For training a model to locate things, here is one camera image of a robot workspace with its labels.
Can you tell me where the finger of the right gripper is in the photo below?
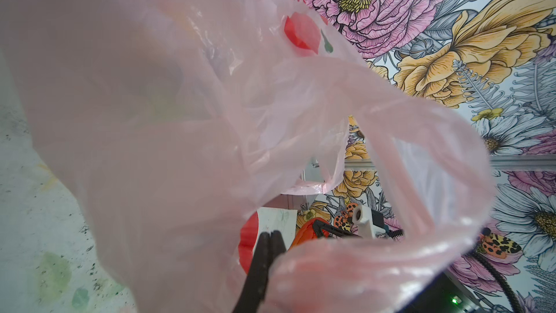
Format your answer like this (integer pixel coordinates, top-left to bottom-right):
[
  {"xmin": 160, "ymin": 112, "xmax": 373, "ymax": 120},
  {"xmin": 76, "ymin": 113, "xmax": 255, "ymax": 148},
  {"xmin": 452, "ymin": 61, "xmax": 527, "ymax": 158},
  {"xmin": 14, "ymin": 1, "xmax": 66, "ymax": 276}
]
[{"xmin": 312, "ymin": 219, "xmax": 358, "ymax": 239}]

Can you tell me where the silver metal case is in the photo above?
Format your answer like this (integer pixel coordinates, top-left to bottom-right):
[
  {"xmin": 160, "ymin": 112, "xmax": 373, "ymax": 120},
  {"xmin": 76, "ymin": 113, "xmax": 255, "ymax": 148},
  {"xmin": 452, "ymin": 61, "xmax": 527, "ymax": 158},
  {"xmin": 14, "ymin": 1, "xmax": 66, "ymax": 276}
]
[{"xmin": 301, "ymin": 159, "xmax": 325, "ymax": 183}]

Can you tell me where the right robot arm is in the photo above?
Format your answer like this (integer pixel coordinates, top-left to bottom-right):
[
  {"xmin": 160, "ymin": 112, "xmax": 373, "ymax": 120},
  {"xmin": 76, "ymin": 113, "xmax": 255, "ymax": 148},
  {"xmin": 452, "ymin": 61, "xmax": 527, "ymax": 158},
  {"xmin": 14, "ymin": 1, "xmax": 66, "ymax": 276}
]
[{"xmin": 298, "ymin": 217, "xmax": 482, "ymax": 312}]

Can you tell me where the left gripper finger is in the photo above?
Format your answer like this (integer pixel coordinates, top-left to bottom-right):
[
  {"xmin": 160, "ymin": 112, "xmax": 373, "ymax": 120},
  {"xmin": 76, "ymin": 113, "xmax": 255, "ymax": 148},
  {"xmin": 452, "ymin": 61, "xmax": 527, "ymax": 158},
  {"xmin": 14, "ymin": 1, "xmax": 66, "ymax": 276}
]
[{"xmin": 233, "ymin": 230, "xmax": 286, "ymax": 313}]

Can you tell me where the red flower-shaped plate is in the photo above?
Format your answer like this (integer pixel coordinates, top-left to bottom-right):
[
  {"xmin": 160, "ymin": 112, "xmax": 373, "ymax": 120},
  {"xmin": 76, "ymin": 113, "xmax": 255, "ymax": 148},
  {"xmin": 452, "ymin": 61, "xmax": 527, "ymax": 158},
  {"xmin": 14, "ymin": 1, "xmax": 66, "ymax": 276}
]
[{"xmin": 238, "ymin": 212, "xmax": 259, "ymax": 274}]

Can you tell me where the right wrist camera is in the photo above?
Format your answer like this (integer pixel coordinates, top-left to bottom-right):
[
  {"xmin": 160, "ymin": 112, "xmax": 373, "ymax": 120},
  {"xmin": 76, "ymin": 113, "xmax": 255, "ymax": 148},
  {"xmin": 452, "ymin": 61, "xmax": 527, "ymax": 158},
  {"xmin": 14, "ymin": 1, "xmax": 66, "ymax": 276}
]
[{"xmin": 352, "ymin": 205, "xmax": 387, "ymax": 239}]

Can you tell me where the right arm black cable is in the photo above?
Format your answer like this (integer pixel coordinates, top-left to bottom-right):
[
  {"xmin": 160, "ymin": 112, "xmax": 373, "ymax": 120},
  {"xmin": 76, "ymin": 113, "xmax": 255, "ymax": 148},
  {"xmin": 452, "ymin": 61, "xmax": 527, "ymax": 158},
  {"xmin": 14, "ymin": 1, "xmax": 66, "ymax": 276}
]
[{"xmin": 466, "ymin": 249, "xmax": 526, "ymax": 313}]

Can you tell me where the pink plastic bag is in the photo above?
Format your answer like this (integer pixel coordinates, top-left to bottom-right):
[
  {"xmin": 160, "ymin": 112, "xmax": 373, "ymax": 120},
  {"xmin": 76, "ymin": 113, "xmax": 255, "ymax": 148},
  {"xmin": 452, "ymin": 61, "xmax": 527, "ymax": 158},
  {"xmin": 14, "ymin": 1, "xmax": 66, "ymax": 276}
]
[{"xmin": 1, "ymin": 0, "xmax": 496, "ymax": 312}]

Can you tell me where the red orange mango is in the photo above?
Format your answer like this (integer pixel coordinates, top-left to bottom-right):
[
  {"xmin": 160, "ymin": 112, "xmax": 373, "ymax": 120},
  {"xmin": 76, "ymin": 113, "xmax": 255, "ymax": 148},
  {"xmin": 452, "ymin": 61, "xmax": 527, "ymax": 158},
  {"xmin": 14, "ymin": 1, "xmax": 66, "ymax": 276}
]
[{"xmin": 290, "ymin": 217, "xmax": 323, "ymax": 249}]

